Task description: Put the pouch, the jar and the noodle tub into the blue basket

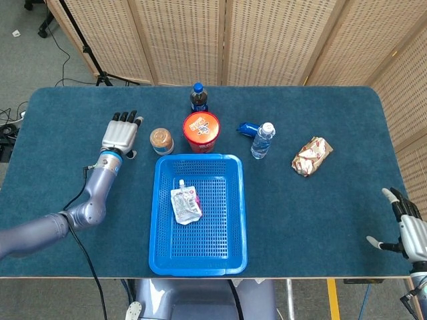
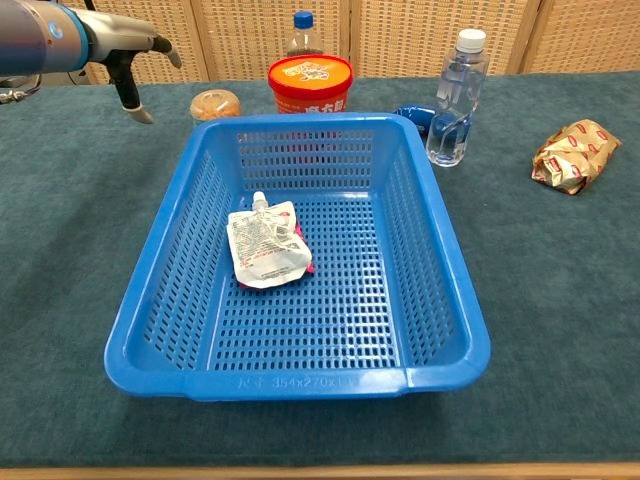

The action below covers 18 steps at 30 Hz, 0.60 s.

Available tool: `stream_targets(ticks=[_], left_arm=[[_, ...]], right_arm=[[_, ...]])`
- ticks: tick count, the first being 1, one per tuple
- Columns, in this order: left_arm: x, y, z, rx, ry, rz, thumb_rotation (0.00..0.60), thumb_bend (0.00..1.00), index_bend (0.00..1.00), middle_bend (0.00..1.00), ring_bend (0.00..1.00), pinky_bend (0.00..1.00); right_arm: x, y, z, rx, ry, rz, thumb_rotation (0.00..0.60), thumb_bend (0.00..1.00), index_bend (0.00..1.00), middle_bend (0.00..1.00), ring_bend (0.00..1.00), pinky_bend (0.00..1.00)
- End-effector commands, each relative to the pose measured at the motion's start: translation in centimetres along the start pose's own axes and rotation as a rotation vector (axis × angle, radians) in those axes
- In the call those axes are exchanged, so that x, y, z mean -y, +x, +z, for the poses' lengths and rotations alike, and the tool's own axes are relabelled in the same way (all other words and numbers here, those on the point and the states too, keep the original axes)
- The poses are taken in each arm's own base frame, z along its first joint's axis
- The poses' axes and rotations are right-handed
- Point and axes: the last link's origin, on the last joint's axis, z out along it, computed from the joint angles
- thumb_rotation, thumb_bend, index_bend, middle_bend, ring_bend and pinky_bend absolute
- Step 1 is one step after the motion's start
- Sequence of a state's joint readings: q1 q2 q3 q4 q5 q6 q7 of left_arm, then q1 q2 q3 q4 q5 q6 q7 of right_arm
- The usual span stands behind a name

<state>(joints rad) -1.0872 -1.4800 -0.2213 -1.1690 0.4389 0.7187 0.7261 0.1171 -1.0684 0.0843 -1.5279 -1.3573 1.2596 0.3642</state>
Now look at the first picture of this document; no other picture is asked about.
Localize gold red-print wrapped snack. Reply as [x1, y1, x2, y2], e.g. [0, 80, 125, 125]
[291, 136, 334, 178]

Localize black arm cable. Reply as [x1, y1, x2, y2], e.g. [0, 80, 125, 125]
[62, 165, 109, 320]

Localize red snack canister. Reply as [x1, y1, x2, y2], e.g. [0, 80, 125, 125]
[182, 111, 221, 155]

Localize white spout pouch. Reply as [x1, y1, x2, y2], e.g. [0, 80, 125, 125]
[170, 179, 203, 225]

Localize blue snack packet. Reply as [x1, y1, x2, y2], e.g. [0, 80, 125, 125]
[236, 122, 261, 137]

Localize black tripod stand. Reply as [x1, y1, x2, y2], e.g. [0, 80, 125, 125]
[58, 0, 141, 87]

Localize teal felt table mat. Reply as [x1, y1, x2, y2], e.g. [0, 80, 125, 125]
[0, 85, 413, 279]

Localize transparent jar brown contents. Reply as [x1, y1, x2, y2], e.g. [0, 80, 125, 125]
[149, 127, 175, 157]

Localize clear water bottle white cap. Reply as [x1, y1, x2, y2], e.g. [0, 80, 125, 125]
[250, 121, 276, 160]

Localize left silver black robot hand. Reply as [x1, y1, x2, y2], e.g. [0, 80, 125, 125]
[101, 110, 145, 159]

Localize woven wooden folding screen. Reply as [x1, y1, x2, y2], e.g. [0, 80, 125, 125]
[46, 0, 427, 217]

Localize black office chair base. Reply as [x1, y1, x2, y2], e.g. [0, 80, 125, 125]
[25, 0, 56, 38]

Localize metal table leg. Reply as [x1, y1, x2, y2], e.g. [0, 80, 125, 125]
[286, 279, 296, 320]

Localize floor cable bundle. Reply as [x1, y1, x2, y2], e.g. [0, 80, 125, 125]
[0, 99, 29, 129]

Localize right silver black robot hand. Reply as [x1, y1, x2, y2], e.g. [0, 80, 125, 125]
[366, 187, 427, 264]

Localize cola bottle blue cap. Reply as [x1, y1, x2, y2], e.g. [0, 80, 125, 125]
[189, 82, 209, 113]

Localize grey robot torso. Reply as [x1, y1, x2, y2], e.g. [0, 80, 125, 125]
[125, 278, 278, 320]

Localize blue plastic basket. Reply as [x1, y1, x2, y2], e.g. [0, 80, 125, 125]
[148, 153, 249, 277]

